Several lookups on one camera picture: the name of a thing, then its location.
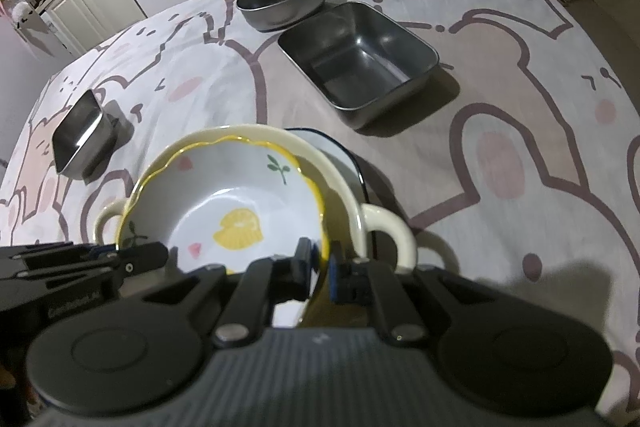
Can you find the floral ceramic bowl yellow rim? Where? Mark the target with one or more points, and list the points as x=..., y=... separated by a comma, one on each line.
x=210, y=217

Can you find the bear print blanket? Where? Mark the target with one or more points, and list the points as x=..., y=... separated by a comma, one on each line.
x=500, y=57

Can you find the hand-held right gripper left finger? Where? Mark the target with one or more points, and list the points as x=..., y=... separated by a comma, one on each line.
x=303, y=272

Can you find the large square steel container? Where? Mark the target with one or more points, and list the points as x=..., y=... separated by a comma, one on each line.
x=360, y=57

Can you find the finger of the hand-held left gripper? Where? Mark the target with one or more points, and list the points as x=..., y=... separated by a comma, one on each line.
x=140, y=264
x=60, y=252

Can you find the small rectangular steel container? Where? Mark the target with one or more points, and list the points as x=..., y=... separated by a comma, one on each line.
x=80, y=137

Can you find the white square plate black rim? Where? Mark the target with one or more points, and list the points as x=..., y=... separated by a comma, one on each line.
x=340, y=159

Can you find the white kitchen cabinet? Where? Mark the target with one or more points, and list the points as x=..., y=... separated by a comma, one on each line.
x=95, y=7

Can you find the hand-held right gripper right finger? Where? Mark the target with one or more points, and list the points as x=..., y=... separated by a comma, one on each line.
x=336, y=277

